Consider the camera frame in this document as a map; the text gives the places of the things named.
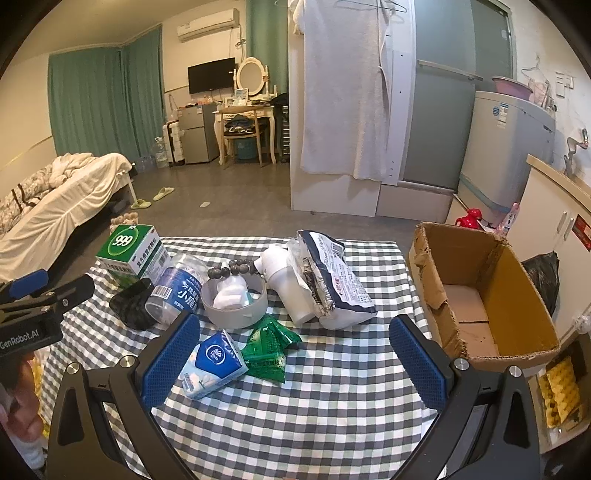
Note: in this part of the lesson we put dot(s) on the teal bucket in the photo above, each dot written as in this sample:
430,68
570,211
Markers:
244,148

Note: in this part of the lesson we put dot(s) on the clear plastic jar blue label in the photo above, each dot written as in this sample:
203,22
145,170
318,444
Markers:
178,286

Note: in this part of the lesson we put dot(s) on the white air conditioner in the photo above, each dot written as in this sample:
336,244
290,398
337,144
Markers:
207,23

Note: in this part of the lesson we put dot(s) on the grey washing machine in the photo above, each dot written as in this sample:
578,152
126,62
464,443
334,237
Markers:
508,147

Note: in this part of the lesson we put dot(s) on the pink bottle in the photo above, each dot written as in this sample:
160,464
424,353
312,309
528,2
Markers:
510,219

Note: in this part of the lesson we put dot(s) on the wooden chair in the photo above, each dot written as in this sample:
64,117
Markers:
228,138

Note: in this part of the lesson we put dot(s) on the white cabinet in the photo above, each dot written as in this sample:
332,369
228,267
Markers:
549,212

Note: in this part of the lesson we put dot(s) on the red thermos jug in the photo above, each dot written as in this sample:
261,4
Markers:
471,219

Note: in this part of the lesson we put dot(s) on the patterned duvet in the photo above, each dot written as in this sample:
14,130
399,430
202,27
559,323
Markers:
27,189

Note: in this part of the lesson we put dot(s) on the grey tape roll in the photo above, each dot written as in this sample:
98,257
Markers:
231,318

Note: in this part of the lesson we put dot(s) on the large water jug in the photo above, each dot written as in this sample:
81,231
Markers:
160,154

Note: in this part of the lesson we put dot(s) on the green slipper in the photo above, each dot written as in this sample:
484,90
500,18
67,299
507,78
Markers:
163,194
141,204

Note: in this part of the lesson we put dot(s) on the metal faucet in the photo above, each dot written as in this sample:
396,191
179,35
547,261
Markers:
572,147

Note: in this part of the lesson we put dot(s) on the large white tissue pack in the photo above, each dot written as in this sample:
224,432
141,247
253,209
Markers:
337,281

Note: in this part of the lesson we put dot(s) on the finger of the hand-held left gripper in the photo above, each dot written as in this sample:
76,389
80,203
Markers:
69,290
27,281

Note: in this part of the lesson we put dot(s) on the grey checked tablecloth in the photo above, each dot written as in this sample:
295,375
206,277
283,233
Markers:
323,392

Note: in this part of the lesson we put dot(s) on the white hanging garment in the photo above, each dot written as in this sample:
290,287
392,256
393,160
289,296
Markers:
341,92

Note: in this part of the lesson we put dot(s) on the green and white medicine box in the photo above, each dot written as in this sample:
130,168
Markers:
134,249

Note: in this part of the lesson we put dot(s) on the clothes on chair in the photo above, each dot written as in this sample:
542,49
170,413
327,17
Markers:
238,124

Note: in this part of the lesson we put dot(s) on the black trash bag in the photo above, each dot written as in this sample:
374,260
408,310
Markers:
542,281

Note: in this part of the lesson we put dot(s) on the person's left hand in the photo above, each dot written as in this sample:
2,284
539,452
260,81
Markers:
28,406

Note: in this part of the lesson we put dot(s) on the white wall socket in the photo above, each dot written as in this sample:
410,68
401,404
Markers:
564,85

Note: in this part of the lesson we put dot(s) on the black glossy pouch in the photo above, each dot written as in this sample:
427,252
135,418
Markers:
131,304

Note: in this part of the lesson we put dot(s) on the oval white mirror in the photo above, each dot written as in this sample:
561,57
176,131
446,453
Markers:
251,76

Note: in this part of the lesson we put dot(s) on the grey mini fridge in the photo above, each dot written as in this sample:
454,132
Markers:
198,134

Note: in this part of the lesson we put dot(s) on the green sachet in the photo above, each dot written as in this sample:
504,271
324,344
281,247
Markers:
265,362
279,332

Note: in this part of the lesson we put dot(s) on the pink basin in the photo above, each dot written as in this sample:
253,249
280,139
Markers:
512,87

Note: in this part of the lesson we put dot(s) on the bed with white sheet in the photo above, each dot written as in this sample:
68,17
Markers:
69,203

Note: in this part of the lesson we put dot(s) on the wide green curtain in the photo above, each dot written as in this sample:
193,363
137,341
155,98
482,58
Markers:
83,101

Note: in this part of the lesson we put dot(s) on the red cabinet sticker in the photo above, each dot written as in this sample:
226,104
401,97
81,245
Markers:
582,233

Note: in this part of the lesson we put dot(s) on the green curtain beside partition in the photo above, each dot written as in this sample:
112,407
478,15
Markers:
268,37

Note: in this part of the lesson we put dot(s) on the black television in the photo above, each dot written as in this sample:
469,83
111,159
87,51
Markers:
210,76

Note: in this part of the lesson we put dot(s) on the narrow green curtain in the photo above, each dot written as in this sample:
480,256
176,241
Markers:
143,92

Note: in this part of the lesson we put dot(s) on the wall hanger with pink items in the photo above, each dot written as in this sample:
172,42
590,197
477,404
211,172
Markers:
540,90

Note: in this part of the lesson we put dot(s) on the yellow foam tray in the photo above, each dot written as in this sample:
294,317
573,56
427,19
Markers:
561,392

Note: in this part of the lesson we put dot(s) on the cream dressing table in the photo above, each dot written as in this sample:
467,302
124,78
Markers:
272,110

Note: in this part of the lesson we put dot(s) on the white plastic bottle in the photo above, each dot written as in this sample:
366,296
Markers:
286,281

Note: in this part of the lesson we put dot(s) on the small blue tissue pack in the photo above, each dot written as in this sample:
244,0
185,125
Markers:
212,360

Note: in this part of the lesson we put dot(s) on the white suitcase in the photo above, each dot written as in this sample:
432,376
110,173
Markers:
173,143

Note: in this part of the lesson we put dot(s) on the cardboard box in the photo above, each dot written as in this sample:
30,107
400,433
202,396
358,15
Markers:
508,286

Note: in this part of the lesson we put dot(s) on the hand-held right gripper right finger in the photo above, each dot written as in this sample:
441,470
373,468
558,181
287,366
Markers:
418,364

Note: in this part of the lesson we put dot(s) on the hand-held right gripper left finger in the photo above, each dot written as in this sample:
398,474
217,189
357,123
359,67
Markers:
171,355

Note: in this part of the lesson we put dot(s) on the beige shoe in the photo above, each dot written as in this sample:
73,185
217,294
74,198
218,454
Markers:
121,222
132,219

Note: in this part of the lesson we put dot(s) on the frosted glass door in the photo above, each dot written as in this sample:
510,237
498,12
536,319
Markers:
443,115

